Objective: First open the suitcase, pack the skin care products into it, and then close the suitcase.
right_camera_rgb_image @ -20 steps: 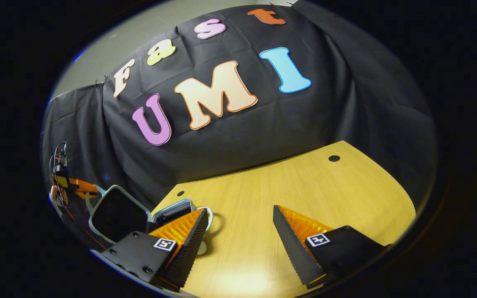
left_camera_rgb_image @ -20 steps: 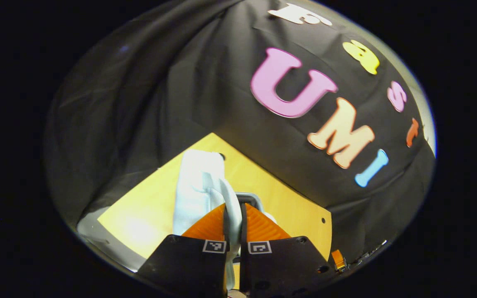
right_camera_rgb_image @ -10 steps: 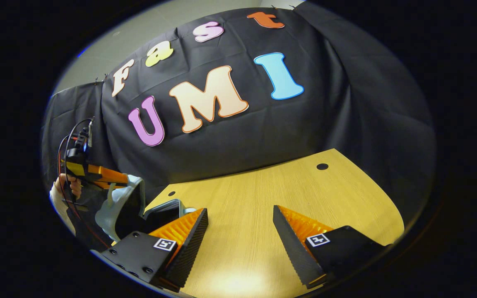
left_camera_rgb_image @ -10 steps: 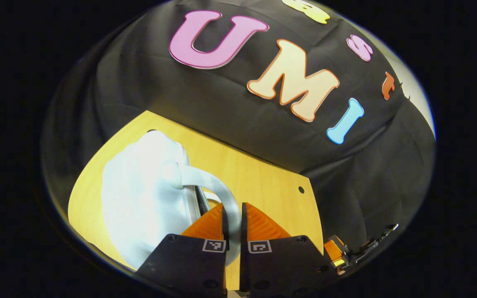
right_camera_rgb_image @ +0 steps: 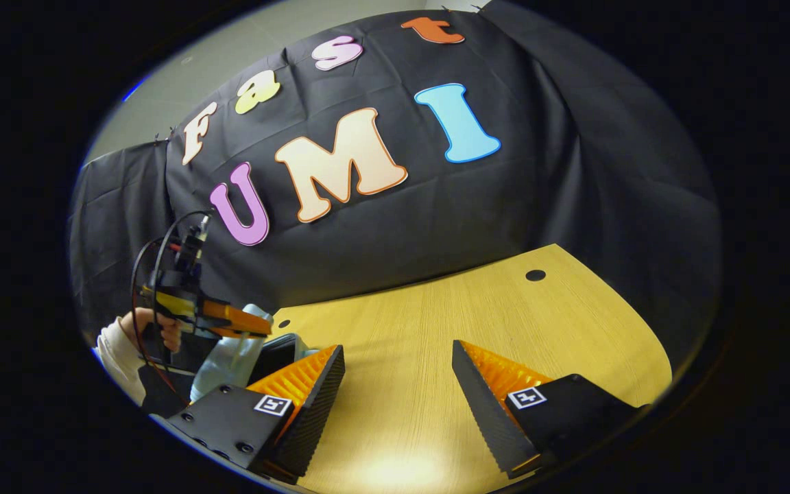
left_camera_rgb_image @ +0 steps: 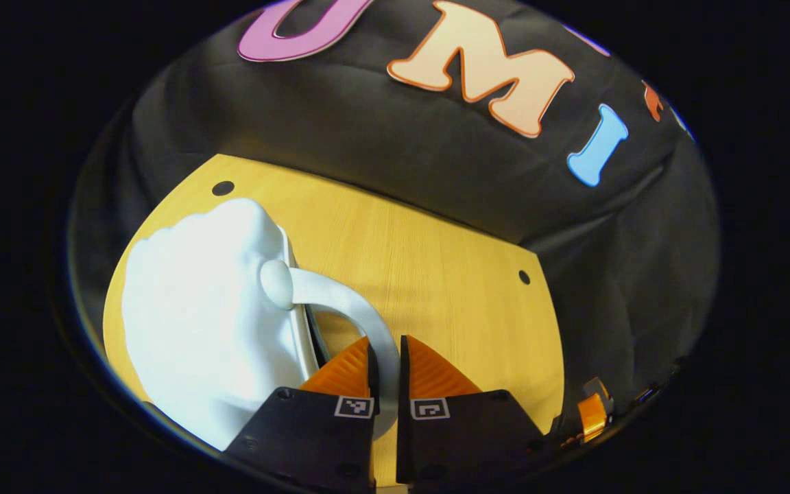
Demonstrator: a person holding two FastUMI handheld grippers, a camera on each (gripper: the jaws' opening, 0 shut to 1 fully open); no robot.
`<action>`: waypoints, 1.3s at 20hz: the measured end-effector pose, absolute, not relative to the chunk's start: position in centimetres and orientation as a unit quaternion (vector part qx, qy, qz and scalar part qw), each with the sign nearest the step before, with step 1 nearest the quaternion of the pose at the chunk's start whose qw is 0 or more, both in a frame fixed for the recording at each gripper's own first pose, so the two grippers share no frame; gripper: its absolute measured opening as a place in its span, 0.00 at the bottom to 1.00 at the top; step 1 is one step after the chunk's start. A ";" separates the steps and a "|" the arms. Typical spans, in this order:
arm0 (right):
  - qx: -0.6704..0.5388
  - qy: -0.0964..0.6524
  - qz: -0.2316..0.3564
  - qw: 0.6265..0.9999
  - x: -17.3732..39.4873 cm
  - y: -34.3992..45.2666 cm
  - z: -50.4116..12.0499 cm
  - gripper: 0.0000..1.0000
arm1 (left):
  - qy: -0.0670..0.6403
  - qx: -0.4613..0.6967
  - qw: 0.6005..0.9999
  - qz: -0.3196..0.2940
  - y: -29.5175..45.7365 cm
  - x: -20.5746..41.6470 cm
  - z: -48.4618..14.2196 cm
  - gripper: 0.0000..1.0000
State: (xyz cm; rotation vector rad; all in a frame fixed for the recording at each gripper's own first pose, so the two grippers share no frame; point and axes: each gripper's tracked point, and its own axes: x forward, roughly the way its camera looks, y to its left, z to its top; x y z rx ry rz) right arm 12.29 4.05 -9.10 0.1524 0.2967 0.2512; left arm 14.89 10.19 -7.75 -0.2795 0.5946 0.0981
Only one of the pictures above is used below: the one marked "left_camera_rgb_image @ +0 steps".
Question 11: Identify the black backdrop cloth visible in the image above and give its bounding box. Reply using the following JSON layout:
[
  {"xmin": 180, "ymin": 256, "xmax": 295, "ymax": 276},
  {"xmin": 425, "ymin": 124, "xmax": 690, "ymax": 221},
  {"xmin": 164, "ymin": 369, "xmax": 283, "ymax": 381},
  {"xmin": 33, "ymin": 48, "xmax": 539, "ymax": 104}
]
[{"xmin": 66, "ymin": 0, "xmax": 721, "ymax": 440}]

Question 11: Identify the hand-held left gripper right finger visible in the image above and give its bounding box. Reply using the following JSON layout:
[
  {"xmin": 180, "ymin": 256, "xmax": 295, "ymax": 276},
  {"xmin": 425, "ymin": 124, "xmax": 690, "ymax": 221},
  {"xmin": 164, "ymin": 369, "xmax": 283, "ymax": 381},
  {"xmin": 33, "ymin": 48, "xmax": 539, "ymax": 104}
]
[{"xmin": 395, "ymin": 335, "xmax": 547, "ymax": 484}]

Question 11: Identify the white suitcase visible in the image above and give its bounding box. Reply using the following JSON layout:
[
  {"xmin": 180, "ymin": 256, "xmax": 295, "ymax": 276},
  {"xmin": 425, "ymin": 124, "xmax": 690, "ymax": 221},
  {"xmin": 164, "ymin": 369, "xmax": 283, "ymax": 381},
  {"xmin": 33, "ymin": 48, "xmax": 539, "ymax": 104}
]
[{"xmin": 121, "ymin": 198, "xmax": 401, "ymax": 452}]

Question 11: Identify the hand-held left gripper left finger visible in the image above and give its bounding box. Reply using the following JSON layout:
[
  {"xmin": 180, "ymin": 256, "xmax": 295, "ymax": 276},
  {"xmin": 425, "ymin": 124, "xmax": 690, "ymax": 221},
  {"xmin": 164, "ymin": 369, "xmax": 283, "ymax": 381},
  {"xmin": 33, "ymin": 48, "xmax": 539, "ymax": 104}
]
[{"xmin": 222, "ymin": 336, "xmax": 381, "ymax": 491}]

